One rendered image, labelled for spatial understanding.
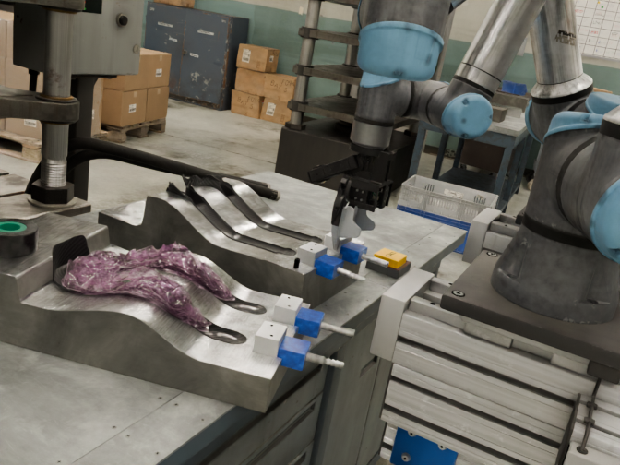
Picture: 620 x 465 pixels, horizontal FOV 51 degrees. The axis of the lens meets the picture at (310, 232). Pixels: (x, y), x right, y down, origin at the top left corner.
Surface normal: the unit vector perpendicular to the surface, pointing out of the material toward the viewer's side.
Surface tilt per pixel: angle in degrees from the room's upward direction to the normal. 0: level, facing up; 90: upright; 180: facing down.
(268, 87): 87
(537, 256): 72
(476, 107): 90
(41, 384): 0
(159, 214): 90
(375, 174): 90
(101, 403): 0
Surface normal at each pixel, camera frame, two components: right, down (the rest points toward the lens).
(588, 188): -0.99, -0.17
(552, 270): -0.41, -0.09
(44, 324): -0.21, 0.29
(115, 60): 0.86, 0.29
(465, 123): 0.25, 0.35
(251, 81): -0.44, 0.18
